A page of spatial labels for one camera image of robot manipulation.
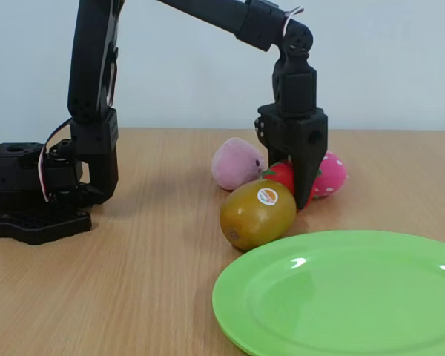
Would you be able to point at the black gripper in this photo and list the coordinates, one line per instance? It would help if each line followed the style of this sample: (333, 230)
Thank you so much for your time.
(294, 131)

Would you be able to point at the red plush strawberry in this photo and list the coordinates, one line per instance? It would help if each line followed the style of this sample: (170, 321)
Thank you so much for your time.
(282, 176)

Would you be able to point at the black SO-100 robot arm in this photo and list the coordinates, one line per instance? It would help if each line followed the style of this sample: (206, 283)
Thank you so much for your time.
(92, 74)

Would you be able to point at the pink plush strawberry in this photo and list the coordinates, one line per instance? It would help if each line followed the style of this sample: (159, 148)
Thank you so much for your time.
(332, 174)

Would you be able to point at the green plastic plate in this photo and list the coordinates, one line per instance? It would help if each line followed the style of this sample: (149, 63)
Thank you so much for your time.
(337, 296)

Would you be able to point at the pink plush peach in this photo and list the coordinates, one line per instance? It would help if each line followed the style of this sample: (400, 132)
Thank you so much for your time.
(233, 167)

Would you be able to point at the brown kiwi with sticker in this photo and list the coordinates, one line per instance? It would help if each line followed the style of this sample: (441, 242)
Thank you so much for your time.
(252, 219)

